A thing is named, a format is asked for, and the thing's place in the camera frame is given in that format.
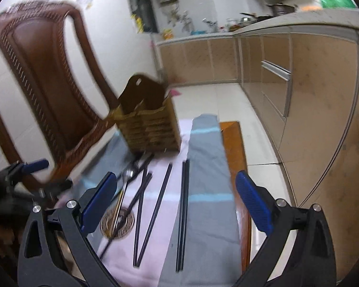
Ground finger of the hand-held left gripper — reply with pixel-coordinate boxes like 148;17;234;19
15;180;73;207
0;159;50;189

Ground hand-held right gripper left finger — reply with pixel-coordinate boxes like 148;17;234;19
16;172;120;287

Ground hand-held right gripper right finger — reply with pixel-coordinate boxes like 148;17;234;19
235;170;338;287

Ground metal spoon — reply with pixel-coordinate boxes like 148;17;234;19
111;167;136;234

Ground wooden utensil holder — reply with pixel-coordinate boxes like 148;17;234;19
108;74;182;155

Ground round metal plate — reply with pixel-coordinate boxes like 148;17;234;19
100;206;136;241

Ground grey pink striped cloth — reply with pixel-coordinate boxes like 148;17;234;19
55;113;243;287

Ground brown carved wooden chair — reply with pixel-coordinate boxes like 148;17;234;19
0;1;129;210

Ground beige kitchen cabinets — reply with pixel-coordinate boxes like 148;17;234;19
156;7;359;277

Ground yellow bottle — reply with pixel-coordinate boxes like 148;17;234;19
132;13;143;33

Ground dark frying pan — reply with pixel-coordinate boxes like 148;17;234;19
241;12;273;22

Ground dark window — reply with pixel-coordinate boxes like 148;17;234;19
126;0;159;33

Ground metal faucet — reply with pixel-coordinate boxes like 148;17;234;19
179;10;192;32

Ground metal cooking pot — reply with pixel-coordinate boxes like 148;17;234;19
268;3;297;16

